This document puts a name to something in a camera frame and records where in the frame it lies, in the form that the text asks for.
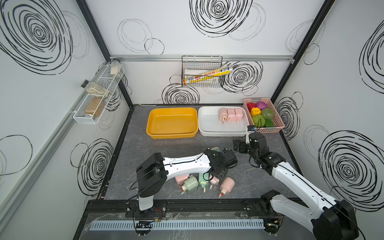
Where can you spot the white slotted cable duct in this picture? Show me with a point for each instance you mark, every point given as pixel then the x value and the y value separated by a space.
pixel 126 225

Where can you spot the dark green toy vegetable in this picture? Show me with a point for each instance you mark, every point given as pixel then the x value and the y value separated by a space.
pixel 260 122

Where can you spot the aluminium wall rail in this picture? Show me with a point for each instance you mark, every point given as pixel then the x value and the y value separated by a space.
pixel 16 197
pixel 178 58

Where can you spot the white wire wall shelf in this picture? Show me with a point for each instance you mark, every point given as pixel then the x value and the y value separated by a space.
pixel 112 102

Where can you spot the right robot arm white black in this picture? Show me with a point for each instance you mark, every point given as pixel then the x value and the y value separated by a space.
pixel 320 213

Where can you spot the glass jar on shelf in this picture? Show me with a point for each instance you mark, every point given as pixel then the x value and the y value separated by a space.
pixel 115 67

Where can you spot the black corner frame post left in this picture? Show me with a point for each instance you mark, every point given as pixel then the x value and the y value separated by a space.
pixel 86 12

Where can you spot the green toy apple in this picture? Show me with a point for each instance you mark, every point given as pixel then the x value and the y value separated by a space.
pixel 268 113

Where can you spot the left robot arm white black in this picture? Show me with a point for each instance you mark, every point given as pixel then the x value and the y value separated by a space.
pixel 156 170

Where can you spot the white plastic storage tray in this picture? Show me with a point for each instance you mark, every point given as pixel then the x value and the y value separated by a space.
pixel 210 126

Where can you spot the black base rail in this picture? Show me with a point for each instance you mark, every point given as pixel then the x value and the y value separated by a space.
pixel 260 208

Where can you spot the red toy pepper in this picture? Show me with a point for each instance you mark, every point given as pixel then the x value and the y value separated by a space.
pixel 250 106

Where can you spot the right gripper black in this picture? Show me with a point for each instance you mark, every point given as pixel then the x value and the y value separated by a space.
pixel 242 143

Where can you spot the black corner frame post right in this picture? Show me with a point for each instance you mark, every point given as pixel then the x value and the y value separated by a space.
pixel 319 19

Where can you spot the clear bottle on shelf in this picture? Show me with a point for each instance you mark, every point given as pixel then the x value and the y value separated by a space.
pixel 95 89

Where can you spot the yellow toy pepper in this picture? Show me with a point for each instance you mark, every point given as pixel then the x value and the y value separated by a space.
pixel 255 111

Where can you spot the yellow red foil roll box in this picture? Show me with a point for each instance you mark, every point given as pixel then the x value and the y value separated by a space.
pixel 207 75

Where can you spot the yellow plastic storage tray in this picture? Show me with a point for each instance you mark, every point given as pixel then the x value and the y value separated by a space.
pixel 172 123

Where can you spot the purple toy vegetable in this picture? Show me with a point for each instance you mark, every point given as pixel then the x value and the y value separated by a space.
pixel 261 105

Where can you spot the black wire wall basket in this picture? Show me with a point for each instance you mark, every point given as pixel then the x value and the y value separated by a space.
pixel 194 68

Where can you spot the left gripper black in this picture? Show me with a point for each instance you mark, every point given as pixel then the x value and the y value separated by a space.
pixel 222 175

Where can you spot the aluminium wall rail left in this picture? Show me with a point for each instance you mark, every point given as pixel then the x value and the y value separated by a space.
pixel 16 197

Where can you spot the aluminium wall rail back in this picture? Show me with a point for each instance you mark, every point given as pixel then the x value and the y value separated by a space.
pixel 178 58

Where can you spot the black corner frame post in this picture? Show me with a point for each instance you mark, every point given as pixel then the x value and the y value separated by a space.
pixel 86 12
pixel 319 19

